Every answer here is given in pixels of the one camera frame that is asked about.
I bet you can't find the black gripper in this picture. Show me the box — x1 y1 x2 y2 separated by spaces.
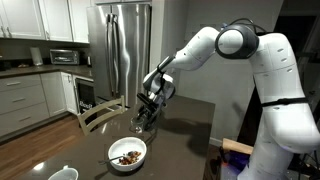
137 93 166 131

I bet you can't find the clear glass cup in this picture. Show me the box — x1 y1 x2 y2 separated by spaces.
130 117 144 133

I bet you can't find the nuts and dried fruit mix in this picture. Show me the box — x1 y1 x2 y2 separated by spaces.
119 151 141 165

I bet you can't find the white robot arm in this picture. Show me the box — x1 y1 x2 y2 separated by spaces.
137 24 320 180

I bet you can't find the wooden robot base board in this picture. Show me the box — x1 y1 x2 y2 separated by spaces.
222 138 253 154

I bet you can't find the white ceramic bowl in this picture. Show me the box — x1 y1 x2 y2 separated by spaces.
108 137 147 172

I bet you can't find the white pitcher cup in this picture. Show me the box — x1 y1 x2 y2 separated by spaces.
48 165 79 180

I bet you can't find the metal spoon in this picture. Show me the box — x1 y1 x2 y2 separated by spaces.
98 154 127 164

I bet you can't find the cream wooden chair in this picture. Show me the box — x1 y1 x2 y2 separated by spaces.
77 96 126 136

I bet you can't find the stainless steel refrigerator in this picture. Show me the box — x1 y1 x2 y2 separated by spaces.
87 2 151 107

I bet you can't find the silver toaster oven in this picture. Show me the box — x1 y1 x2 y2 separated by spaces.
50 49 80 65

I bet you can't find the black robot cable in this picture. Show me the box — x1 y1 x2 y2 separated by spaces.
223 17 269 34

